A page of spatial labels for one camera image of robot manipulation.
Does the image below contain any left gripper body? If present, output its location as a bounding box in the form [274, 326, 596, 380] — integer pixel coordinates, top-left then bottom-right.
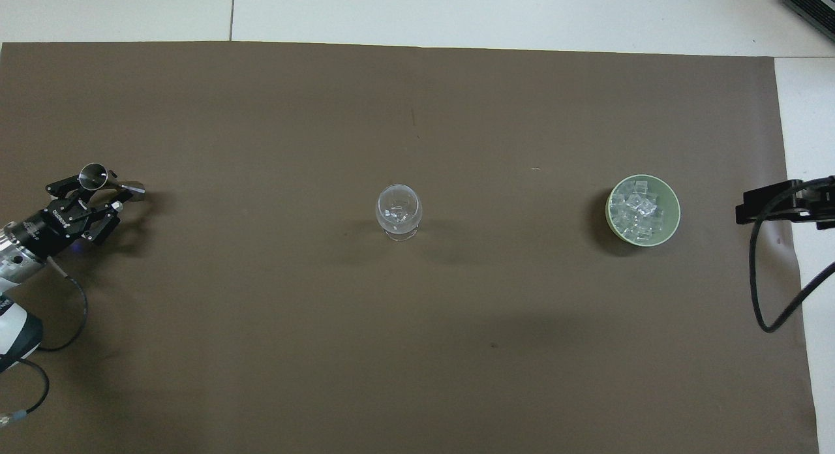
[4, 194, 93, 259]

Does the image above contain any small metal measuring cup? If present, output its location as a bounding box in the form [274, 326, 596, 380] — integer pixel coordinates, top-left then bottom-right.
[78, 162, 119, 191]

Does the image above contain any clear wine glass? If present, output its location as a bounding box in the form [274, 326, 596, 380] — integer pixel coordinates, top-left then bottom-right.
[374, 183, 423, 242]

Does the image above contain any green bowl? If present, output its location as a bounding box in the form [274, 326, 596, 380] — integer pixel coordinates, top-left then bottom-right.
[606, 174, 682, 249]

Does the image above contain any grey ribbed metal box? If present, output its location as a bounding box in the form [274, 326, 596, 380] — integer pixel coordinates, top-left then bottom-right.
[782, 0, 835, 24]

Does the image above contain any black cable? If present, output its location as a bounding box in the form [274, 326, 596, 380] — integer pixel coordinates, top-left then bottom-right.
[748, 176, 835, 333]
[0, 355, 52, 429]
[35, 257, 89, 352]

